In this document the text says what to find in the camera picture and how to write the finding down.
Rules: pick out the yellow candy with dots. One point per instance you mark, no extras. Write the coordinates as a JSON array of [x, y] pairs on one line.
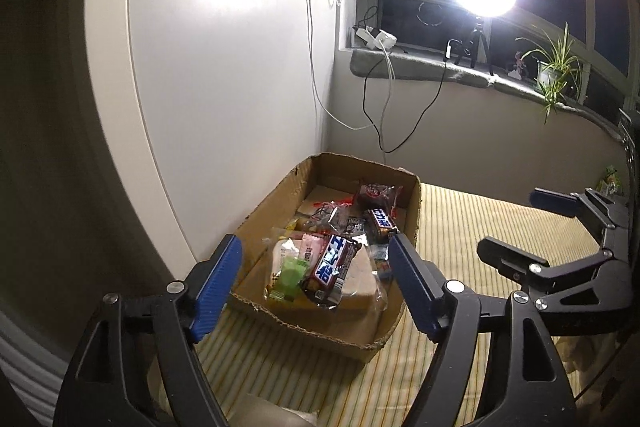
[[292, 223]]

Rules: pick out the green printed bag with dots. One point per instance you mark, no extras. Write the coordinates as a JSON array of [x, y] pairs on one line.
[[610, 182]]

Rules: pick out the purple snack red wrapper ends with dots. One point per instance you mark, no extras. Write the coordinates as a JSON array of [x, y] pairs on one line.
[[330, 217]]

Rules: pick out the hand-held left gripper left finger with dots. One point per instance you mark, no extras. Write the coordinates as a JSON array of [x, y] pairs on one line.
[[217, 287]]

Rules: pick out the black tripod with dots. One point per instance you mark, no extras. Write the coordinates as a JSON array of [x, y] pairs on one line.
[[477, 32]]

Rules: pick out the small chocolate bar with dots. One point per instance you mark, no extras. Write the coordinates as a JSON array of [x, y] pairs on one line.
[[382, 222]]

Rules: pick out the pink candy packet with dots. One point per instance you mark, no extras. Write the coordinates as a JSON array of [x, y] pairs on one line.
[[311, 249]]

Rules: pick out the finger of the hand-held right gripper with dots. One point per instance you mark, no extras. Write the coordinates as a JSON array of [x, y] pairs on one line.
[[505, 252], [552, 202]]

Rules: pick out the large chocolate bar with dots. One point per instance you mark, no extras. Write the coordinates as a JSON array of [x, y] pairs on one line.
[[332, 267]]

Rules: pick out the dark red printed snack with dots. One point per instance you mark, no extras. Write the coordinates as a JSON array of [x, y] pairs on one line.
[[377, 193]]

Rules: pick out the light green candy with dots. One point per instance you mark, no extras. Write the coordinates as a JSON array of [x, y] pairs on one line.
[[290, 279]]

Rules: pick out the beige pillow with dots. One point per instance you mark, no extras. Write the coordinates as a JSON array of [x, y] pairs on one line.
[[270, 414]]

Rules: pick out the small figurine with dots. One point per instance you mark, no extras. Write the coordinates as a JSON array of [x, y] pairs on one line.
[[520, 64]]

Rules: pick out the potted spider plant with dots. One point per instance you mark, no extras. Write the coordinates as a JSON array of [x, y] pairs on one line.
[[547, 74]]

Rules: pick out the black candy packet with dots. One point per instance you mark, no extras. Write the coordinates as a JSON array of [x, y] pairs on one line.
[[354, 225]]

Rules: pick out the brown cardboard box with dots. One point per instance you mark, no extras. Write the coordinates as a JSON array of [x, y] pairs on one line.
[[350, 337]]

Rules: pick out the white wardrobe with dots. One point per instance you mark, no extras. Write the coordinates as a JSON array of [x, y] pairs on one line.
[[225, 57]]

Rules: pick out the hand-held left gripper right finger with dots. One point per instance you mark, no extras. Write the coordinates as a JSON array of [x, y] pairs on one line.
[[410, 287]]

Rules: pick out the white power strip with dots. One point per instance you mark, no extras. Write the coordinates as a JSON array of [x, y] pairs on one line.
[[382, 39]]

